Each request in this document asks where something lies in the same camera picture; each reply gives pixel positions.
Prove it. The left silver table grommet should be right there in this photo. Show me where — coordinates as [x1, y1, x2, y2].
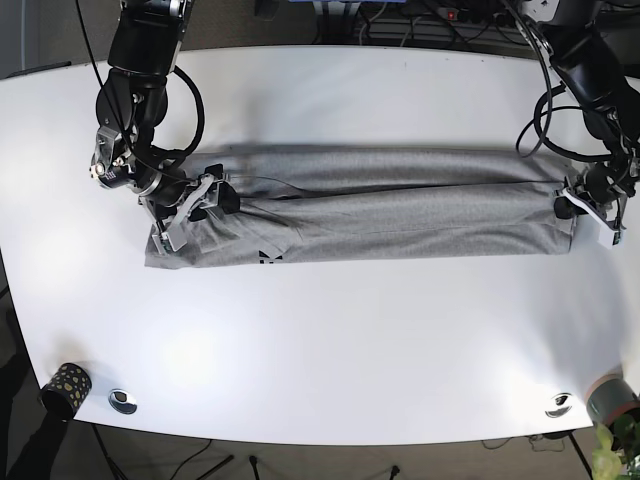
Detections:
[108, 389, 138, 415]

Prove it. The black dotted cup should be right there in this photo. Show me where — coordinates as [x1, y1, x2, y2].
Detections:
[39, 363, 93, 422]

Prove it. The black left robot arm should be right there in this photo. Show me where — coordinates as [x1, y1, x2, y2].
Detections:
[504, 1, 639, 248]

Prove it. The grey T-shirt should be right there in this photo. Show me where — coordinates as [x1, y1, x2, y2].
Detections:
[145, 146, 576, 270]

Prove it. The right silver table grommet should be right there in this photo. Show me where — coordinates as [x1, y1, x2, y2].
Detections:
[544, 392, 574, 419]

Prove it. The green potted plant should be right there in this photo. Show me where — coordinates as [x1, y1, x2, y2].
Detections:
[592, 413, 639, 480]

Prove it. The grey plant pot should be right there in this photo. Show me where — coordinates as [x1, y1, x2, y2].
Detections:
[585, 374, 639, 427]

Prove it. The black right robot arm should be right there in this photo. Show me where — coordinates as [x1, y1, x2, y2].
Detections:
[90, 1, 240, 254]

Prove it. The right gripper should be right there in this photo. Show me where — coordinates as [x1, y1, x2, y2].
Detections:
[140, 165, 241, 253]

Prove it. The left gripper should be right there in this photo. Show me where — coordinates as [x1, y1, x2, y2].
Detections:
[553, 175, 629, 246]

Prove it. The silver table grommet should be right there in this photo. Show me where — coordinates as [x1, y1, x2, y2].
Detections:
[108, 389, 138, 415]
[544, 392, 574, 419]

